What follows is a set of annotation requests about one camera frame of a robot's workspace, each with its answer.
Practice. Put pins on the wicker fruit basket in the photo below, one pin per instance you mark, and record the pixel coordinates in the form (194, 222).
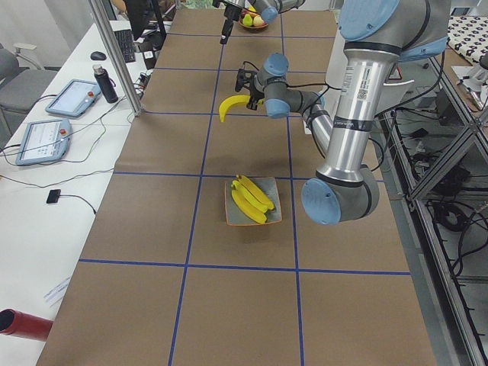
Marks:
(250, 28)

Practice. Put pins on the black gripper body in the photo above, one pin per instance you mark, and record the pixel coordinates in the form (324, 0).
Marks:
(229, 13)
(254, 93)

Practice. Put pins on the black water bottle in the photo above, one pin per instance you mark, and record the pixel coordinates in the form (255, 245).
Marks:
(105, 84)

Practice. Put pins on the black keyboard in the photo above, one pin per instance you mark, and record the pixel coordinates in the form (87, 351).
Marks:
(124, 40)

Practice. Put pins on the small black puck device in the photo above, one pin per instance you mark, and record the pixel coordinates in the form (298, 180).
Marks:
(53, 196)

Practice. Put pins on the yellow banana basket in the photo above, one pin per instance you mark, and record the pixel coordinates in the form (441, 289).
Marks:
(256, 191)

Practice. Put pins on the near teach pendant tablet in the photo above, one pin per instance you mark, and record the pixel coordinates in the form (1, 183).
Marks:
(44, 141)

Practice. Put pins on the black computer mouse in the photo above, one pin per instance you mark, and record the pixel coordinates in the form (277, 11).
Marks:
(98, 56)

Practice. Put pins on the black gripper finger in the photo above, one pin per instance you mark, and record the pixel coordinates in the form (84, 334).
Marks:
(226, 31)

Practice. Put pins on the yellow banana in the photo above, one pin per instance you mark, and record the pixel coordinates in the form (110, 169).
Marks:
(250, 211)
(249, 197)
(231, 102)

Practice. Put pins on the teach pendant tablet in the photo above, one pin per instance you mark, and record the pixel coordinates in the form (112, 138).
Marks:
(74, 99)
(44, 141)

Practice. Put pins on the aluminium frame post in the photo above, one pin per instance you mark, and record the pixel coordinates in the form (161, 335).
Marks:
(108, 38)

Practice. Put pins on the red fire extinguisher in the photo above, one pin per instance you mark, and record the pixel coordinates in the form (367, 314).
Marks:
(24, 325)

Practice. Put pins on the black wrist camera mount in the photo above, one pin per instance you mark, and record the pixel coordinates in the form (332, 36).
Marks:
(244, 79)

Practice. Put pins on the black computer monitor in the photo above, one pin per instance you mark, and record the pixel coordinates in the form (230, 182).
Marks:
(141, 12)

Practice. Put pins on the far teach pendant tablet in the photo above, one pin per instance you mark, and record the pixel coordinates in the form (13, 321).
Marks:
(74, 99)

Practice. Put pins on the grey square plate orange rim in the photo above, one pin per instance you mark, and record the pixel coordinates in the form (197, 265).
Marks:
(235, 217)

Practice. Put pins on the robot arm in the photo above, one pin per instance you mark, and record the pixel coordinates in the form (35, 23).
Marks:
(377, 35)
(267, 9)

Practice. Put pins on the green pear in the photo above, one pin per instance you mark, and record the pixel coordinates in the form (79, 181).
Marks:
(247, 20)

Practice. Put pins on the grey office chair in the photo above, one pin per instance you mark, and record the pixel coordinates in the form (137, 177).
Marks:
(23, 82)

